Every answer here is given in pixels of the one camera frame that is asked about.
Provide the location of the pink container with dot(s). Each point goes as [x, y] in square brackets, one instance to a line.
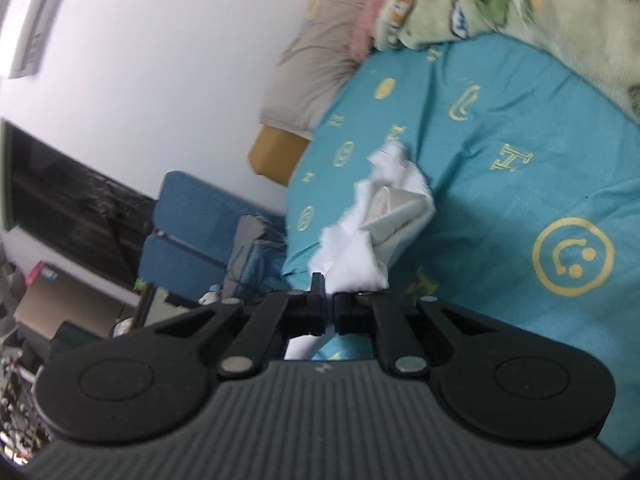
[42, 271]

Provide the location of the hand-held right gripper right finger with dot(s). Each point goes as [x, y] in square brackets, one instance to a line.
[347, 316]

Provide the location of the cardboard box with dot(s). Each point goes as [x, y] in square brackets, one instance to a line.
[70, 305]

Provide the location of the teal smiley bed sheet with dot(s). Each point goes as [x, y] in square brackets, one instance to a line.
[500, 110]

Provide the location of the pink fluffy blanket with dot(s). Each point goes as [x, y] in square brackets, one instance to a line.
[372, 20]

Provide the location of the grey pillow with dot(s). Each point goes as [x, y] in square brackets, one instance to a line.
[310, 75]

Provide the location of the grey bag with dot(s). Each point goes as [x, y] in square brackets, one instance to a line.
[247, 250]

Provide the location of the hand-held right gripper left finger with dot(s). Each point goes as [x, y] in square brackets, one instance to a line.
[305, 315]

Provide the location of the yellow headboard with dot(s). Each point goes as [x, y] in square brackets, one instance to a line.
[272, 155]

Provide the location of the green cartoon blanket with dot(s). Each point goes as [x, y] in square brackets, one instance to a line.
[525, 0]

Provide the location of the white t-shirt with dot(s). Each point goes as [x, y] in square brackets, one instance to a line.
[395, 210]

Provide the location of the white air conditioner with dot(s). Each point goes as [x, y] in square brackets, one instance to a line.
[35, 15]

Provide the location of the dark grilled window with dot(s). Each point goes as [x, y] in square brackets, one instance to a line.
[65, 200]

